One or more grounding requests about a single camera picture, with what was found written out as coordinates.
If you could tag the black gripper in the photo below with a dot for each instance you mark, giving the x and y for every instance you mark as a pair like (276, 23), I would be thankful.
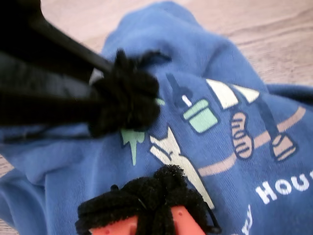
(49, 98)

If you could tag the blue printed T-shirt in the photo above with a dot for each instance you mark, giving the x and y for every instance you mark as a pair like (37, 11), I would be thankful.
(220, 61)

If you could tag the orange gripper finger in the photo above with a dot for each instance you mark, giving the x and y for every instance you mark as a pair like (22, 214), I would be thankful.
(117, 208)
(181, 193)

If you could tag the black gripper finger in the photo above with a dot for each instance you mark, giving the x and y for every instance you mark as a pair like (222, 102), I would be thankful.
(117, 80)
(110, 110)

